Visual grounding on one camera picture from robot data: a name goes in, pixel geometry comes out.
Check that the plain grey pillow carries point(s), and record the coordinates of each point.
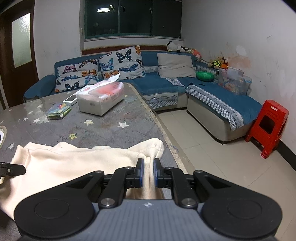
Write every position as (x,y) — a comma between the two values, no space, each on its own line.
(175,64)

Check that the blue corner sofa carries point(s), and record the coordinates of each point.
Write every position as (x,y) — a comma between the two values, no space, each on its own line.
(161,85)

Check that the small colourful plastic packet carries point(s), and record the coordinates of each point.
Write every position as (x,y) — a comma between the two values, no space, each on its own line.
(56,112)

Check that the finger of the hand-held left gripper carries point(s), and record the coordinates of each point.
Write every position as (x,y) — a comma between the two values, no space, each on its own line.
(13,170)

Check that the butterfly print pillow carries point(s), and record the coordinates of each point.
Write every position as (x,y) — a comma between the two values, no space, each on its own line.
(124,62)
(76,76)

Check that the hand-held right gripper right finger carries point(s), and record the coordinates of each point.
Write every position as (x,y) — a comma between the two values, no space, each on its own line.
(156,172)

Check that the pink plush toy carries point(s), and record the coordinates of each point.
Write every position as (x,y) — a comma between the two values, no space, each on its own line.
(196,53)

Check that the green framed window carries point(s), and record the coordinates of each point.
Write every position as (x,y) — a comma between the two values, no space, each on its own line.
(134,18)

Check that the green plastic bowl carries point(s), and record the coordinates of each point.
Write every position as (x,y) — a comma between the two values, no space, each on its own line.
(204,75)

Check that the red plastic stool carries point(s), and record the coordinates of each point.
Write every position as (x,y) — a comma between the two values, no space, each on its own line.
(272,111)

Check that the clear plastic storage bin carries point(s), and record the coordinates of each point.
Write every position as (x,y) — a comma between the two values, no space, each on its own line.
(233,83)

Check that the cream garment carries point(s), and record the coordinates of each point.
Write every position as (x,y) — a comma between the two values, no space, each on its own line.
(81,162)

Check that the black and white plush toy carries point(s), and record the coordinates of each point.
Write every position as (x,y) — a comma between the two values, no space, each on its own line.
(172,46)

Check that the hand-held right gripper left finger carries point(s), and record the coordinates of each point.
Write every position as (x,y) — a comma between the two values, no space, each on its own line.
(140,172)

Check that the dark wooden door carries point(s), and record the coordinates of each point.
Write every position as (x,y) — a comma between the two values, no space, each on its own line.
(25,76)

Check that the yellow and orange plush toys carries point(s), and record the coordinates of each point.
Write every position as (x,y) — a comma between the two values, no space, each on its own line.
(220,62)

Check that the grey star-print tablecloth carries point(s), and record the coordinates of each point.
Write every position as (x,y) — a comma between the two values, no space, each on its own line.
(104,125)

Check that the white and pink tissue pack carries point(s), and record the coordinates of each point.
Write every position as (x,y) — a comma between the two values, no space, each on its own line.
(97,104)

